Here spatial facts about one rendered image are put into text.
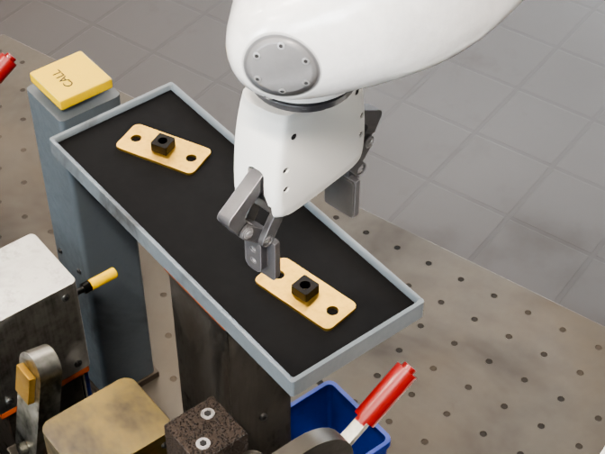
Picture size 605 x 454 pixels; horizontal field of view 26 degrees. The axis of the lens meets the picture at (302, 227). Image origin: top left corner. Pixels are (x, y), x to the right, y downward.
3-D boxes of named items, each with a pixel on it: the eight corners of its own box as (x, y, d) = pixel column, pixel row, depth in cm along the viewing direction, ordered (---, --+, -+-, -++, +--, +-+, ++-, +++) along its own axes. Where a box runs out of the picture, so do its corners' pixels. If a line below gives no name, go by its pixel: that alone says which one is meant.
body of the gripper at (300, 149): (311, 10, 96) (311, 127, 104) (212, 73, 90) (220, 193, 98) (391, 51, 92) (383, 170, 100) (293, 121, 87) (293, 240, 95)
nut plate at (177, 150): (113, 148, 121) (112, 138, 120) (136, 124, 124) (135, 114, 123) (192, 177, 118) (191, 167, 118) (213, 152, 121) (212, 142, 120)
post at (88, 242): (74, 368, 162) (20, 86, 131) (126, 339, 165) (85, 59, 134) (106, 406, 157) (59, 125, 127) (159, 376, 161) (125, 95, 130)
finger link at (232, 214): (288, 130, 95) (292, 184, 99) (212, 188, 92) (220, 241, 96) (300, 137, 95) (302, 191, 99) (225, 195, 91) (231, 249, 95)
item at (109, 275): (7, 328, 128) (5, 320, 127) (112, 272, 133) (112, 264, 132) (13, 335, 127) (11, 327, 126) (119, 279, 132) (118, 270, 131)
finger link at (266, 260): (248, 194, 97) (251, 257, 102) (219, 215, 96) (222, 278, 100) (280, 213, 96) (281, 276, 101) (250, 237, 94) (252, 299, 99)
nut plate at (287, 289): (252, 282, 109) (252, 272, 108) (284, 258, 111) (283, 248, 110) (328, 333, 105) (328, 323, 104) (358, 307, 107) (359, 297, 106)
